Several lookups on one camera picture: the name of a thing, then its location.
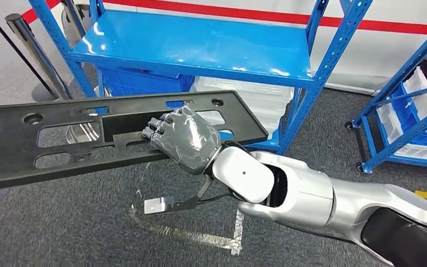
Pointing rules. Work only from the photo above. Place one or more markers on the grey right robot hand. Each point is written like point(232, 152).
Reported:
point(187, 140)

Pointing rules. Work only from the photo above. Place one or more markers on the black plastic panel part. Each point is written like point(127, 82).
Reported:
point(7, 147)

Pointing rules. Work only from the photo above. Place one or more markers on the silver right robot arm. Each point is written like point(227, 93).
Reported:
point(302, 195)

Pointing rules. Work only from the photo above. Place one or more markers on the blue metal shelf rack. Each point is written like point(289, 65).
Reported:
point(198, 40)

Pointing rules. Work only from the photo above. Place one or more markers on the blue plastic crate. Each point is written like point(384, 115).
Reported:
point(410, 118)
point(143, 83)

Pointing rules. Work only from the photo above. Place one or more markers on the translucent white plastic crate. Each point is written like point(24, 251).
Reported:
point(388, 125)
point(425, 107)
point(257, 103)
point(423, 153)

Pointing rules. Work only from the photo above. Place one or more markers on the red barrier belt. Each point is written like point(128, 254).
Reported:
point(272, 16)

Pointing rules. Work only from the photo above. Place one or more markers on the blue metal rack with casters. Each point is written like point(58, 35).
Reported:
point(401, 77)

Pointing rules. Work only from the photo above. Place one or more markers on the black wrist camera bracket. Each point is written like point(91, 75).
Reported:
point(189, 202)

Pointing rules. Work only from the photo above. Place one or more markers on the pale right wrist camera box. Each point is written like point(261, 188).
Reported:
point(154, 205)

